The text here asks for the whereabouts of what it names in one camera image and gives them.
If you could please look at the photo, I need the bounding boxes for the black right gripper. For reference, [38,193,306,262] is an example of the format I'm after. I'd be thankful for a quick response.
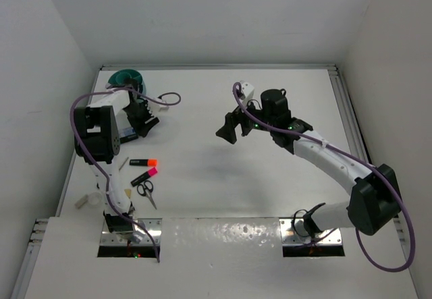
[216,94,275,144]

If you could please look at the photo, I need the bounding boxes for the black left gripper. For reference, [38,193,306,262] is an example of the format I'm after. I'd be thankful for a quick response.
[122,101,158,136]

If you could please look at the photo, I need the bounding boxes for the black orange highlighter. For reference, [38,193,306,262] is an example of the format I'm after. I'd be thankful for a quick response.
[129,159,157,167]

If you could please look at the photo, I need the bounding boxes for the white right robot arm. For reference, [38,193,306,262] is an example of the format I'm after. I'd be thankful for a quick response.
[216,83,401,238]

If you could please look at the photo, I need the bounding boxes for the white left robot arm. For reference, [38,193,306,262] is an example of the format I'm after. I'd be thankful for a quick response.
[69,78,158,242]

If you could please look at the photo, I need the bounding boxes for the large black scissors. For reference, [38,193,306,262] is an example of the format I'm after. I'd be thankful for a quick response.
[119,157,129,171]

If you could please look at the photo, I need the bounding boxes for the black pink highlighter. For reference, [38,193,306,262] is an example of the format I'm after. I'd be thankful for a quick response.
[130,167,158,186]

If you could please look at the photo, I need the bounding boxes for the teal round desk organizer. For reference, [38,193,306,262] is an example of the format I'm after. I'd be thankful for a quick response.
[105,69,146,94]

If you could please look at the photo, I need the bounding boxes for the small black scissors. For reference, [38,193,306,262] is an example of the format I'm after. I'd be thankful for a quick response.
[136,180,157,210]

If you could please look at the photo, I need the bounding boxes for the tan eraser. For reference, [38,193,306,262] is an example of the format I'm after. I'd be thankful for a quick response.
[124,189,132,198]

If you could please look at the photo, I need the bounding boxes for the clear tape roll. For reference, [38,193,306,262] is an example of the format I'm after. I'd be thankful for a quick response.
[87,192,102,208]

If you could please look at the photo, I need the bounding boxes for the white eraser block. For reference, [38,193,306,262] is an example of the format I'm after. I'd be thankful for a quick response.
[74,194,88,209]

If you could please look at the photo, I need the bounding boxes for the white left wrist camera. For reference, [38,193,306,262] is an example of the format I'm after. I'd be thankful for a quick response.
[148,99,170,113]

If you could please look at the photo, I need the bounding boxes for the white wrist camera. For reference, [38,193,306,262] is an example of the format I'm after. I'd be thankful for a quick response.
[234,80,254,107]
[148,99,170,113]

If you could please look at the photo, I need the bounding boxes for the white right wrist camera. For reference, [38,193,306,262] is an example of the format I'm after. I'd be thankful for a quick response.
[234,80,254,107]

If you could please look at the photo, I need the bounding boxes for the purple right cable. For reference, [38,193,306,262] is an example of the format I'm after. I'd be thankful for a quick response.
[232,82,416,273]

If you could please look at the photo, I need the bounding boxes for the purple cable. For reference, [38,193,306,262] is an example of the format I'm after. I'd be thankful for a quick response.
[70,88,182,265]
[232,82,416,273]

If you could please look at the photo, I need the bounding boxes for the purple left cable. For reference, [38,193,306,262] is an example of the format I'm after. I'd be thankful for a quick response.
[70,88,182,265]

